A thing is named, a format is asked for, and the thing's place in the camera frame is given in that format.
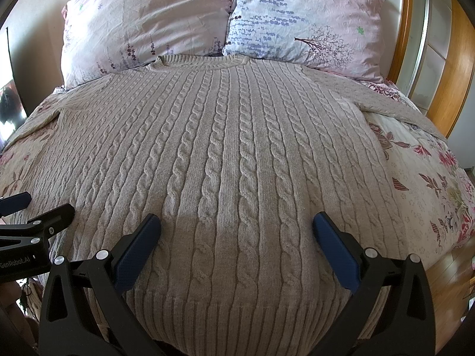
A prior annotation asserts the beige cable-knit sweater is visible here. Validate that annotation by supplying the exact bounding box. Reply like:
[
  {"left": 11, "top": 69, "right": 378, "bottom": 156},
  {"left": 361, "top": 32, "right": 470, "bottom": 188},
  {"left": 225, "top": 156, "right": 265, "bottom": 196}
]
[{"left": 1, "top": 55, "right": 436, "bottom": 355}]

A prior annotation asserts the floral bed quilt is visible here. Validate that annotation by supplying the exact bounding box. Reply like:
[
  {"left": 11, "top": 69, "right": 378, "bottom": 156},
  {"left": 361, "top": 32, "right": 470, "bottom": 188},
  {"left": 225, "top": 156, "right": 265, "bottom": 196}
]
[{"left": 1, "top": 82, "right": 474, "bottom": 269}]

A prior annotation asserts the pink floral left pillow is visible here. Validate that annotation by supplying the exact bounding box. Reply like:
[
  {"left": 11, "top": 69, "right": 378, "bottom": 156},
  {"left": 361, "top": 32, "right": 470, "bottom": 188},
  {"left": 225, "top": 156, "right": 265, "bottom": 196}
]
[{"left": 61, "top": 0, "right": 232, "bottom": 89}]

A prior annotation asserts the blue floral right pillow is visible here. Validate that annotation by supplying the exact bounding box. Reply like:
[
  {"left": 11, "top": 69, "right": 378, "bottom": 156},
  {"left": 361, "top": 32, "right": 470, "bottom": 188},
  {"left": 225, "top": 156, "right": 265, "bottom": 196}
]
[{"left": 222, "top": 0, "right": 386, "bottom": 83}]

